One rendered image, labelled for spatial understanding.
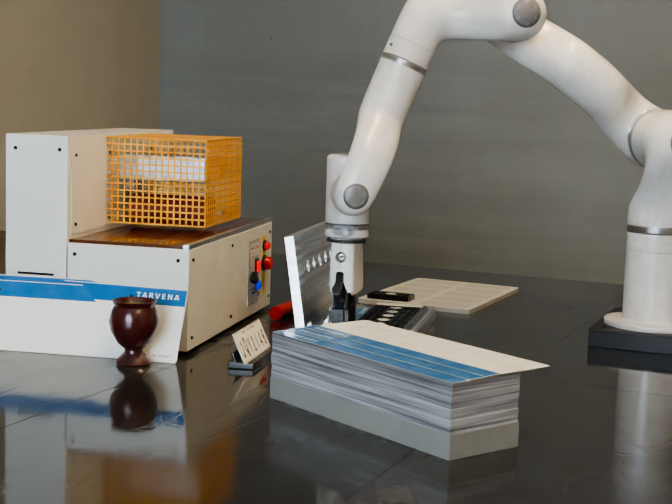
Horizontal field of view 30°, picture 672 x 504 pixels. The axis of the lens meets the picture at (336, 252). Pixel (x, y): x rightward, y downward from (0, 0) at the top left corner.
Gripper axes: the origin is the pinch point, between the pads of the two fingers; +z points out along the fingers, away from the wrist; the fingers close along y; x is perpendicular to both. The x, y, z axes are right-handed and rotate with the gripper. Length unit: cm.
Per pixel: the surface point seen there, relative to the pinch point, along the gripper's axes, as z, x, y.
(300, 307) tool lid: -4.1, 5.0, -14.7
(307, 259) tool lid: -11.3, 7.0, -2.4
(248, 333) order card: -0.9, 11.4, -25.9
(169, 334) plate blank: -0.4, 24.5, -29.9
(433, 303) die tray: 3.2, -11.2, 44.8
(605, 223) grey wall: -1, -48, 221
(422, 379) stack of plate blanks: -5, -26, -71
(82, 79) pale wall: -45, 142, 200
